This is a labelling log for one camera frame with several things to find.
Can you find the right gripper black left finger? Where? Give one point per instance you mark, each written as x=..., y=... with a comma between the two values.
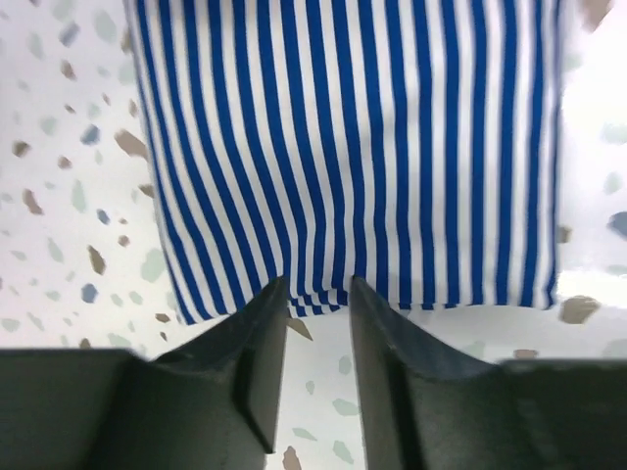
x=212, y=403

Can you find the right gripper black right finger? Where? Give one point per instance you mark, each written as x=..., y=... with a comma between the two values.
x=427, y=405

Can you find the blue white striped tank top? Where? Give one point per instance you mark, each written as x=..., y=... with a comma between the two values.
x=412, y=144

